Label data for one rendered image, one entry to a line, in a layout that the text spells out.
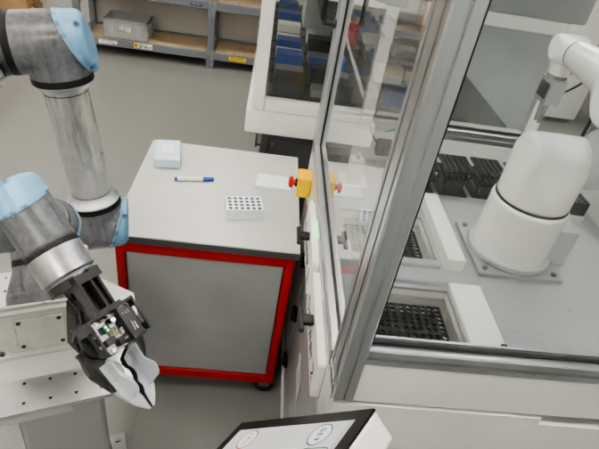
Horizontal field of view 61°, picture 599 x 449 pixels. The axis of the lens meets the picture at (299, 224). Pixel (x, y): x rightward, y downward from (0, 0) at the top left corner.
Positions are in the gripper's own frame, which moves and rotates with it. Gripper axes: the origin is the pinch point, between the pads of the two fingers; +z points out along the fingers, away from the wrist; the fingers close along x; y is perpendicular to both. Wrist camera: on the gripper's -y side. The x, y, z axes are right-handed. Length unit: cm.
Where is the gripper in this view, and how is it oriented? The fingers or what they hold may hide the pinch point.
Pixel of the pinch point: (143, 400)
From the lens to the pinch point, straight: 80.2
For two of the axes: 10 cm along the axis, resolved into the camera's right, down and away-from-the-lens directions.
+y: 6.3, -3.3, -7.0
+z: 5.2, 8.5, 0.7
